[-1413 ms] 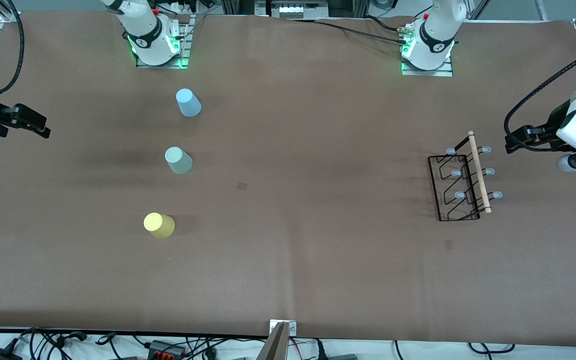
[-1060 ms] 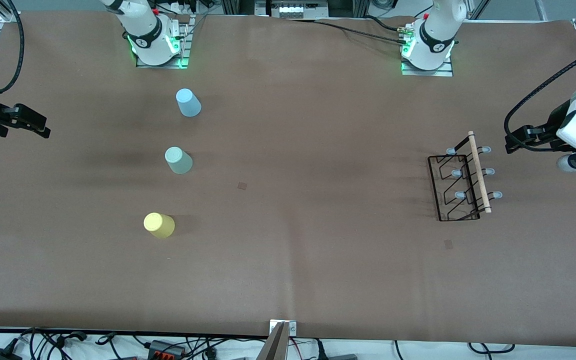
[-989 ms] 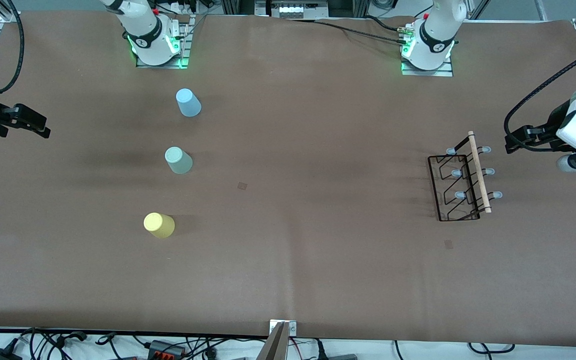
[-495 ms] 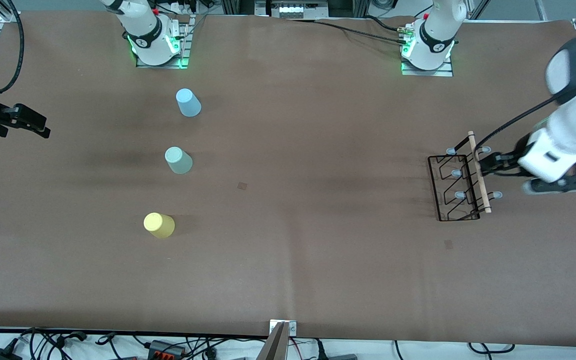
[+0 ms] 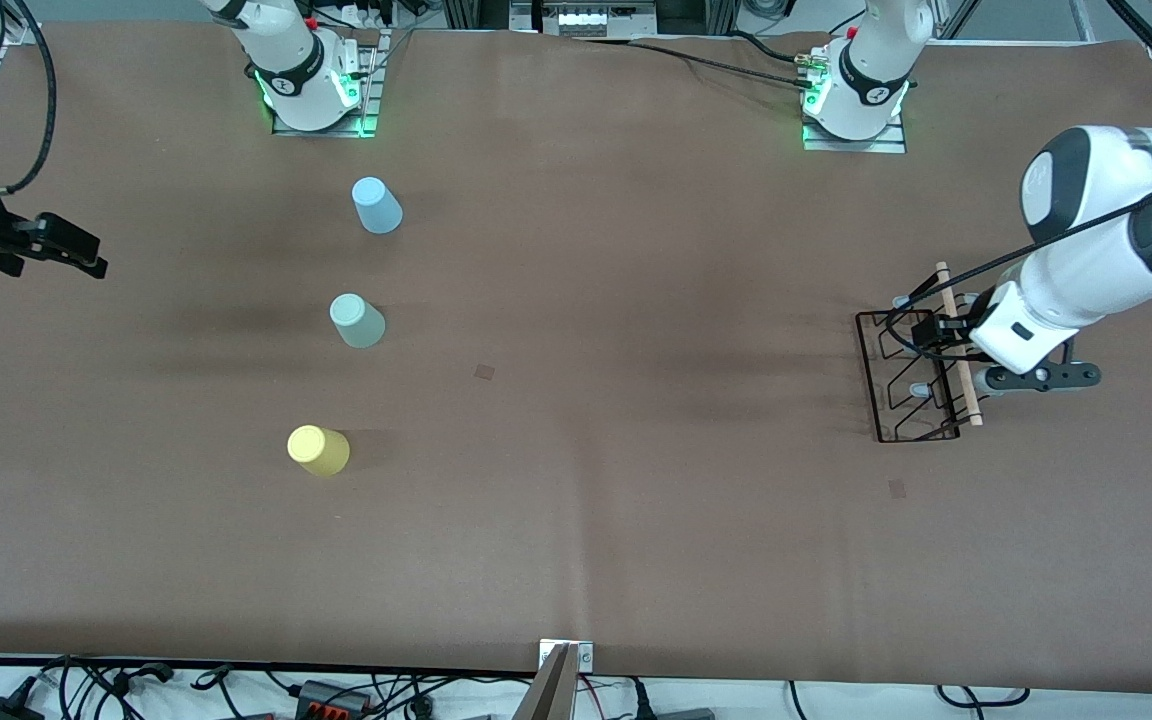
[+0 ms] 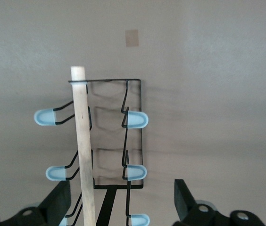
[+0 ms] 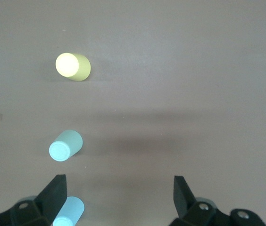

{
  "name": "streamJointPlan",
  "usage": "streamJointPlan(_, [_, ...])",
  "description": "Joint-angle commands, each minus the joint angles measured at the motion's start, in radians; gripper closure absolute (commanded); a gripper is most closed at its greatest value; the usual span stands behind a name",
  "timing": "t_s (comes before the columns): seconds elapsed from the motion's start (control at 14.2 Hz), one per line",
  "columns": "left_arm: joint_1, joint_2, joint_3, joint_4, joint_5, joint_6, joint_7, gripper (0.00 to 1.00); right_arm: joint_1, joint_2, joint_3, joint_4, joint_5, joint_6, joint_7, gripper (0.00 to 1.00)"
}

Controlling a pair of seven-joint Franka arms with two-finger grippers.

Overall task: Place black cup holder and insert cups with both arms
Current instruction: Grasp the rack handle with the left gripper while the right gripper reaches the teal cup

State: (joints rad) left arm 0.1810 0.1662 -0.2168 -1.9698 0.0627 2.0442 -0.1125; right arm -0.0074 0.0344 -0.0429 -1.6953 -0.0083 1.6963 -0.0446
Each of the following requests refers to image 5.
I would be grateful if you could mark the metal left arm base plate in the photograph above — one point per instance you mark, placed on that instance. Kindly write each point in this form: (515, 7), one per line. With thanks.
(886, 146)

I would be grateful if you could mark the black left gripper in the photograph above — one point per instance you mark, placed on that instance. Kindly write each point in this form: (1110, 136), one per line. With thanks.
(939, 334)

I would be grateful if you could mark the black plug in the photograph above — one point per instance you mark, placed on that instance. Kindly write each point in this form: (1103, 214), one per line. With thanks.
(641, 700)

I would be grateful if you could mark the pale green plastic cup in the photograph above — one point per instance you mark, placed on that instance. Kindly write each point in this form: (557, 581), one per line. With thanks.
(358, 322)

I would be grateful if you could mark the silver pole bracket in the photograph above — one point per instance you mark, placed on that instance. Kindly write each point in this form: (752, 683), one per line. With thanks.
(586, 657)

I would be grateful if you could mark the black orange connector block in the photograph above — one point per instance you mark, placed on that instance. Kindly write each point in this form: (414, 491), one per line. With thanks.
(331, 697)

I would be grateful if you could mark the brown table mat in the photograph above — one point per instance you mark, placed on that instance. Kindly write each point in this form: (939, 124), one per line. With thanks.
(636, 520)

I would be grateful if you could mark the black power adapter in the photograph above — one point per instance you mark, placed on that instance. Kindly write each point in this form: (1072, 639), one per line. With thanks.
(1, 710)

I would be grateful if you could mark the light blue plastic cup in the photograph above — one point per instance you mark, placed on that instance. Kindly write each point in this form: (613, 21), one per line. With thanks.
(376, 208)

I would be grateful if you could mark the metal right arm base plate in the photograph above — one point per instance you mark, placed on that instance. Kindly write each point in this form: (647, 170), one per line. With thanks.
(336, 130)

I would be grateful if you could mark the yellow plastic cup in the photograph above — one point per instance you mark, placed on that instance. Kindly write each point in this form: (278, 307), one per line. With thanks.
(316, 450)

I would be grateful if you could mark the grey aluminium camera pole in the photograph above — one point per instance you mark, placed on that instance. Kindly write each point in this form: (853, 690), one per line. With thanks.
(551, 695)

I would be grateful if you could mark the white power strip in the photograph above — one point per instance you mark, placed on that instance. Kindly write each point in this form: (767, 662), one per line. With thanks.
(586, 20)

